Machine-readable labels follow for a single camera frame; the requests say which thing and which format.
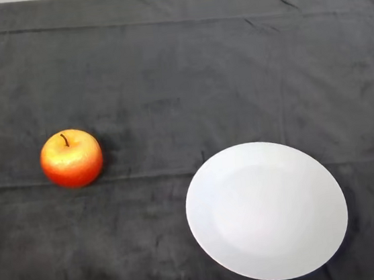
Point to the white round plate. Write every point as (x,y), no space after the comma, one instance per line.
(266,212)

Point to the black cloth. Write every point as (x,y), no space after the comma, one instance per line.
(167,81)

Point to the red yellow apple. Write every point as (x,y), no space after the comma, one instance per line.
(71,160)

